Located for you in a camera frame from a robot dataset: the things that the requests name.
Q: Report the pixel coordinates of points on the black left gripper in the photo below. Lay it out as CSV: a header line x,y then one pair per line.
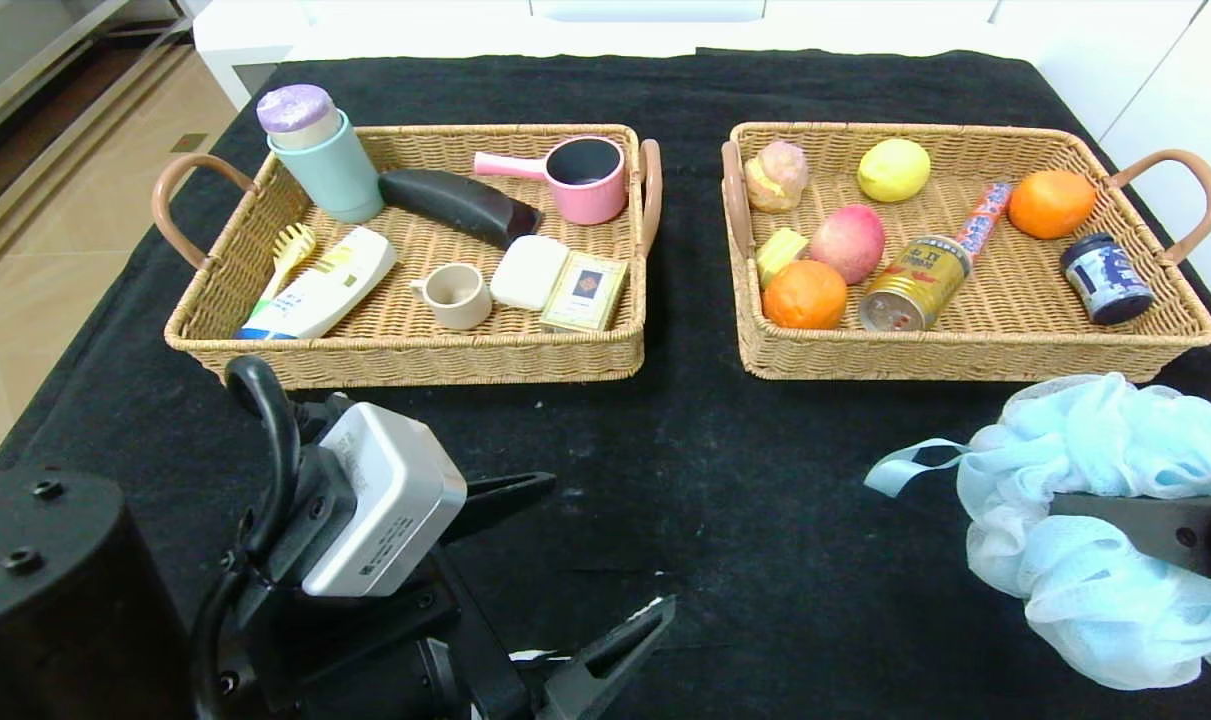
x,y
462,608

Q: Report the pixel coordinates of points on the light blue bath pouf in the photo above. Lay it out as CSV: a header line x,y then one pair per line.
x,y
1095,440

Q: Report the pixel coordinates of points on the printed card box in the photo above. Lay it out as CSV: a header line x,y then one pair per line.
x,y
587,290

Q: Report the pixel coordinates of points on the yellow drink can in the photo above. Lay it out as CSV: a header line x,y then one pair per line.
x,y
915,285

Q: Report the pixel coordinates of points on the white shampoo bottle blue cap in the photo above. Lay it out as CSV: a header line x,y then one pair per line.
x,y
325,285

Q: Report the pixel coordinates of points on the orange fruit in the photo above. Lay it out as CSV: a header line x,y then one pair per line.
x,y
1050,204
805,295

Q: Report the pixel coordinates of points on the pink peach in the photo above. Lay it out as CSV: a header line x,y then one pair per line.
x,y
847,243

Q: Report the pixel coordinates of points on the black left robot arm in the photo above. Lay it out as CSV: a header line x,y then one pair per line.
x,y
55,600

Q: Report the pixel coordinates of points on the dark blue printed jar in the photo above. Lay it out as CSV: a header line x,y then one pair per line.
x,y
1105,280

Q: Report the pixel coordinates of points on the small beige cup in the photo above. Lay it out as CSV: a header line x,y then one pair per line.
x,y
460,300

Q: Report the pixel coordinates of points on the cream soap bar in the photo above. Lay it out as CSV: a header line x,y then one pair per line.
x,y
525,272

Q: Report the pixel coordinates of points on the orange candy tube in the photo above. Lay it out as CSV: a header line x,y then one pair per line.
x,y
985,215

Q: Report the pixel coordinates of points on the pink toy saucepan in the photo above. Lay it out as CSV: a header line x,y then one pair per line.
x,y
588,193

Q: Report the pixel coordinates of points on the dark eggplant shaped object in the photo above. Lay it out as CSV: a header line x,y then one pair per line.
x,y
453,203

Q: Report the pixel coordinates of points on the yellow cake slice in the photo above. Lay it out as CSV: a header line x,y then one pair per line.
x,y
777,248

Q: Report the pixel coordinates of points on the yellow green brush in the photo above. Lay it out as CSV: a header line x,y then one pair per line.
x,y
293,250

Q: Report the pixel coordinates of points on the yellow lemon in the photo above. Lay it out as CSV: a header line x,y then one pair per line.
x,y
893,170

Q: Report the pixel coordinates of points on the teal plastic cup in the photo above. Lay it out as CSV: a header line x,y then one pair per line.
x,y
337,178

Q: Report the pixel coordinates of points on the pink frosted pastry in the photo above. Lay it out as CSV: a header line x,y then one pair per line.
x,y
777,177

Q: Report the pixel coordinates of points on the purple capped beige bottle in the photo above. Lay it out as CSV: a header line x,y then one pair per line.
x,y
297,108

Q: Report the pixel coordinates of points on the brass floor socket cover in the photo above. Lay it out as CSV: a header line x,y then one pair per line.
x,y
191,143

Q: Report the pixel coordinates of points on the white cabinet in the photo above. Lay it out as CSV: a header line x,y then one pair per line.
x,y
255,40

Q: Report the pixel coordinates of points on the grey metal cabinet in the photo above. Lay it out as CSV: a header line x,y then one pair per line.
x,y
35,50

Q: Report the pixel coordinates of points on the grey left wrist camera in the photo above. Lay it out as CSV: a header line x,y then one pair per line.
x,y
390,500

